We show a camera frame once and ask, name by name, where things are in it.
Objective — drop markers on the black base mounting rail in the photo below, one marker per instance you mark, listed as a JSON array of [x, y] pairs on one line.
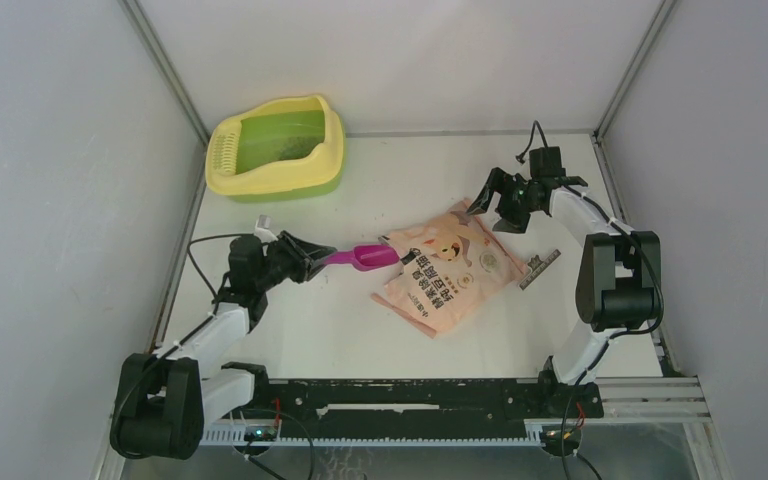
[[420, 405]]

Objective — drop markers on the white bag sealing clip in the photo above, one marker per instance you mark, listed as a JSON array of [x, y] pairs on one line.
[[535, 266]]

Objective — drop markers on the magenta plastic scoop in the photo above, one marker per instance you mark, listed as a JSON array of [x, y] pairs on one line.
[[366, 257]]

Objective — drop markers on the white slotted cable duct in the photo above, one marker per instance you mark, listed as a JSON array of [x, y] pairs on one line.
[[523, 434]]

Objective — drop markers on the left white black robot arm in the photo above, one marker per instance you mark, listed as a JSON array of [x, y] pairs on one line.
[[166, 398]]

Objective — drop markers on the pink cat litter bag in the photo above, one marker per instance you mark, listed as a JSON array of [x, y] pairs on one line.
[[449, 266]]

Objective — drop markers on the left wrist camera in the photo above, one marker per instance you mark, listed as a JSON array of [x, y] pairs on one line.
[[262, 230]]

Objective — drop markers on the yellow green litter box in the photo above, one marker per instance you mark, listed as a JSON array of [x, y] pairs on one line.
[[285, 149]]

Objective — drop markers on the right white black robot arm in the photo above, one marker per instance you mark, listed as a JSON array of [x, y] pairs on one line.
[[618, 291]]

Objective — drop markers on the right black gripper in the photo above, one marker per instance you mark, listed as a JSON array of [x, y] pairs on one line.
[[512, 222]]

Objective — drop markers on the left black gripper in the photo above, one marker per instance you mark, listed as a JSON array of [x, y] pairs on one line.
[[303, 269]]

